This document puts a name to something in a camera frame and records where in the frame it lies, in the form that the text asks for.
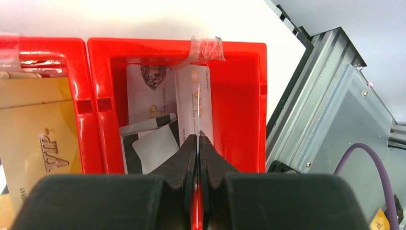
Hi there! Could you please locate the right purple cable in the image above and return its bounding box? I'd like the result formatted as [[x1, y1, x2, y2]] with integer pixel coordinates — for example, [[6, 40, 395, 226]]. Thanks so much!
[[333, 143, 400, 230]]

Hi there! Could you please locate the aluminium frame rail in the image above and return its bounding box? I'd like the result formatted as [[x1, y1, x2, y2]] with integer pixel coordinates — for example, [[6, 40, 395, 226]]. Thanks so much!
[[266, 27, 406, 230]]

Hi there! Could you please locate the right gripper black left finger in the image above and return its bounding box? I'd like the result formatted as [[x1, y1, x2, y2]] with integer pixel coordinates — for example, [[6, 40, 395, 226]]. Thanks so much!
[[12, 135, 197, 230]]

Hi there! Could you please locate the clear adhesive tape piece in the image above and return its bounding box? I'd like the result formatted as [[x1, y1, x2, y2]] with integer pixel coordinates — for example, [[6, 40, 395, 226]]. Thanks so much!
[[170, 36, 226, 70]]

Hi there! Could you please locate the white pink VIP card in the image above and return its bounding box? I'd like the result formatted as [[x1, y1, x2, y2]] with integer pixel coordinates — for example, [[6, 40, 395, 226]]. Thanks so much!
[[175, 65, 214, 145]]

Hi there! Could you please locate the grey striped credit card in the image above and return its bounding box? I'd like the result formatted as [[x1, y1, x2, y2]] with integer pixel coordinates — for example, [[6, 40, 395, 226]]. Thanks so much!
[[119, 113, 180, 174]]

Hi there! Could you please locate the tan card in tray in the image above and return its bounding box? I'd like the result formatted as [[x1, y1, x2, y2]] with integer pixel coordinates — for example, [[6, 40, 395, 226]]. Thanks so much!
[[0, 77, 82, 211]]

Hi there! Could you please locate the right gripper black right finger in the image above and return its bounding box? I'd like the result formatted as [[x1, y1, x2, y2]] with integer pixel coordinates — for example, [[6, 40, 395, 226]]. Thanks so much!
[[199, 136, 369, 230]]

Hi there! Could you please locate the white diamond VIP card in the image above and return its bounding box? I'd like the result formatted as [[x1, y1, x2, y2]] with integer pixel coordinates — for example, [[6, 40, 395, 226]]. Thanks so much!
[[120, 64, 177, 140]]

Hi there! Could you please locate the red plastic tray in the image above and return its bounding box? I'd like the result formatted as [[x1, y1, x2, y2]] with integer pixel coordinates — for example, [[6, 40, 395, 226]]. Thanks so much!
[[0, 34, 268, 230]]

